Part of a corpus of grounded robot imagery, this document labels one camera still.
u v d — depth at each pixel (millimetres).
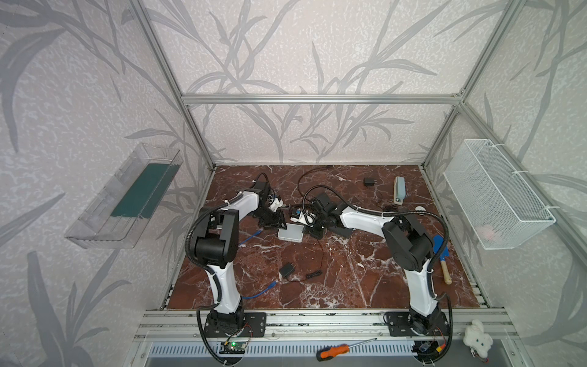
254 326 732
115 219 632
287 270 847
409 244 525
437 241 939
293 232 946
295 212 826
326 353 673
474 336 691
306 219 825
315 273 847
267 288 807
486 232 725
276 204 924
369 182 1143
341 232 958
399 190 1033
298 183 1143
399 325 736
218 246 517
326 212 753
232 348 715
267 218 844
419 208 1040
